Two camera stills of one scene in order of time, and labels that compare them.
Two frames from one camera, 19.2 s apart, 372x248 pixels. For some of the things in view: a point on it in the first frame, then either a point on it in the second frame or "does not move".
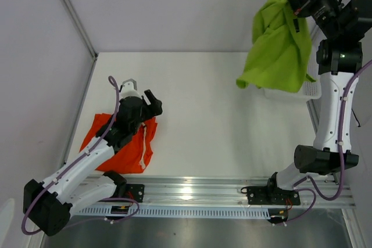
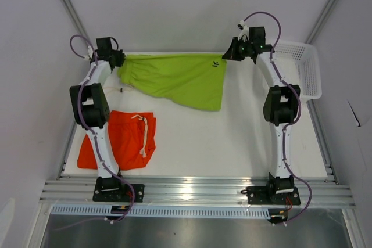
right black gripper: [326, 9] → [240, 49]
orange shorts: [132, 155] does not move
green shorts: [280, 52] → [194, 80]
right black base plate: [272, 195] does not move
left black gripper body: [134, 129] → [118, 57]
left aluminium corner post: [74, 18] does not move
